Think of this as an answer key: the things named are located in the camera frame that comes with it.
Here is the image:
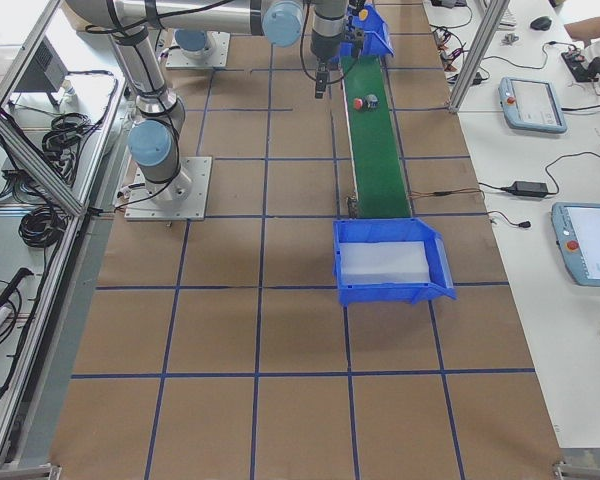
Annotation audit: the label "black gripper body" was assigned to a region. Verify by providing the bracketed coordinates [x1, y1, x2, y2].
[310, 0, 348, 62]

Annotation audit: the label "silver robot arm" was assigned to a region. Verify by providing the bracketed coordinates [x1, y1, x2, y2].
[174, 29, 212, 57]
[68, 1, 347, 205]

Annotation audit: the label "person's hand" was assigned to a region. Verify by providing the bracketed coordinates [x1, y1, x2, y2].
[564, 16, 600, 42]

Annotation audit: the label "blue bin left side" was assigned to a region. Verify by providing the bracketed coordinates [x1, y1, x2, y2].
[329, 2, 394, 63]

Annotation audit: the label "blue bin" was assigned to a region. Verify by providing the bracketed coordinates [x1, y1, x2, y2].
[329, 2, 394, 63]
[333, 218, 457, 306]

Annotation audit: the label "green conveyor belt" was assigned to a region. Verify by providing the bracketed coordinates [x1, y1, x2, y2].
[341, 56, 411, 218]

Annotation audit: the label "white foam pad right bin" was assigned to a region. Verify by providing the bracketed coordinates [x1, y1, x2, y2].
[340, 241, 430, 285]

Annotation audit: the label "blue bin right side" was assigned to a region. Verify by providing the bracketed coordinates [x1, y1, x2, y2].
[333, 218, 457, 306]

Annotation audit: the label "teach pendant near left bin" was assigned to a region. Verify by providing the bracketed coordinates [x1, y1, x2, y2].
[498, 77, 567, 134]

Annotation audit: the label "teach pendant bin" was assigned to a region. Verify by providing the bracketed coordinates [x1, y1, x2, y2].
[498, 77, 567, 134]
[551, 202, 600, 287]

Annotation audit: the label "black computer mouse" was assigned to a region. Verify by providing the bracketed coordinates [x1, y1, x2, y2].
[529, 16, 553, 31]

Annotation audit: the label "black power adapter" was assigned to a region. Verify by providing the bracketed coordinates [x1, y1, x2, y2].
[511, 181, 550, 198]

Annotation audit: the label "black circuit board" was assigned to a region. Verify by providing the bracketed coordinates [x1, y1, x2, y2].
[561, 49, 598, 83]

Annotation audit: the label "grey control box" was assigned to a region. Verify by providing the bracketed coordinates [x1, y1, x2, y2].
[14, 36, 68, 107]

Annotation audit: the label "brown paper table cover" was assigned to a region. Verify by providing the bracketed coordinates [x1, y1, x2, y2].
[50, 1, 560, 479]

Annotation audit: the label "teach pendant near right bin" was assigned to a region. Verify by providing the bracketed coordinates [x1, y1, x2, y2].
[551, 202, 600, 287]

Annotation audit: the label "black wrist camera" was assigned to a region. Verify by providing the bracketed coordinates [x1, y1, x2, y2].
[347, 28, 365, 59]

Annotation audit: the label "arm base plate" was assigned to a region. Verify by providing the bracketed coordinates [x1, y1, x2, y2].
[124, 156, 213, 221]
[166, 29, 231, 70]

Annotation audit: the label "aluminium frame post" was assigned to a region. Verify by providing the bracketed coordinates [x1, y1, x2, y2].
[448, 0, 509, 113]

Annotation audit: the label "coiled black cables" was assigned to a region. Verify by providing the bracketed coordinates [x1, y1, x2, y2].
[40, 112, 101, 171]

